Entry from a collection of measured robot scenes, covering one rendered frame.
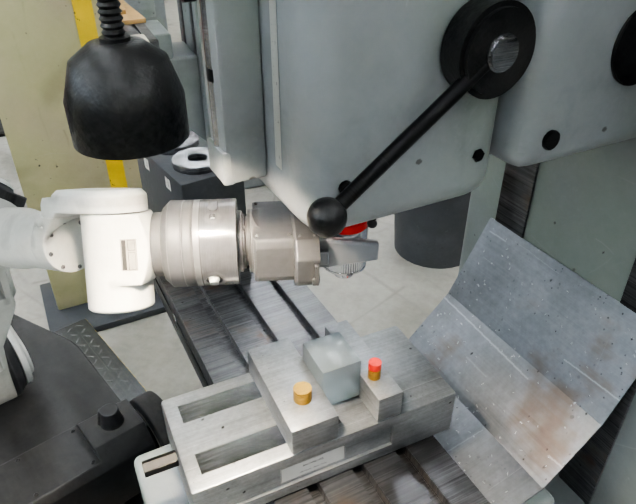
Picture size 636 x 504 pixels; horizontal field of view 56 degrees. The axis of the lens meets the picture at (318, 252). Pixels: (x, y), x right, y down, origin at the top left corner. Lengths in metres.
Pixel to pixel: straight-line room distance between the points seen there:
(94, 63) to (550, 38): 0.33
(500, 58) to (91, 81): 0.28
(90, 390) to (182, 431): 0.73
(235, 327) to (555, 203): 0.53
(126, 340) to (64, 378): 0.97
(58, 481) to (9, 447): 0.17
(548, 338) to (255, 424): 0.43
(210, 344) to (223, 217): 0.42
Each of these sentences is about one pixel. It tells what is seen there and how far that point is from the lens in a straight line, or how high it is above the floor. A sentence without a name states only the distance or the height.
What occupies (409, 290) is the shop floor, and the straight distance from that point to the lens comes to 2.64.
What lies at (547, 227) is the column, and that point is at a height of 1.12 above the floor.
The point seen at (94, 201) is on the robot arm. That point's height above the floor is 1.30.
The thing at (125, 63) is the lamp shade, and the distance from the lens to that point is 0.37.
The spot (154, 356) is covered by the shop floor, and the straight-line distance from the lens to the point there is 2.38.
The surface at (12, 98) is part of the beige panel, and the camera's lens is 2.28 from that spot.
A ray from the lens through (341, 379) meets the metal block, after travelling 0.75.
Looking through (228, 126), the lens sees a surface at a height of 1.39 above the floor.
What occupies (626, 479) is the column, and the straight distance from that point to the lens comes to 1.02.
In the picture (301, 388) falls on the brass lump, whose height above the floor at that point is 1.05.
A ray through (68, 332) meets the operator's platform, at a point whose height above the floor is 0.40.
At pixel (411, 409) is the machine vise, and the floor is 1.00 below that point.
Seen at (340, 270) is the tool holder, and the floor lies 1.22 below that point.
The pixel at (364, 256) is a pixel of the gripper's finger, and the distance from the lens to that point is 0.60.
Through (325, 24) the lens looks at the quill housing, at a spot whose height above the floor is 1.48.
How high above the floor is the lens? 1.57
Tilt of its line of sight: 33 degrees down
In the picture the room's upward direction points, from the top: straight up
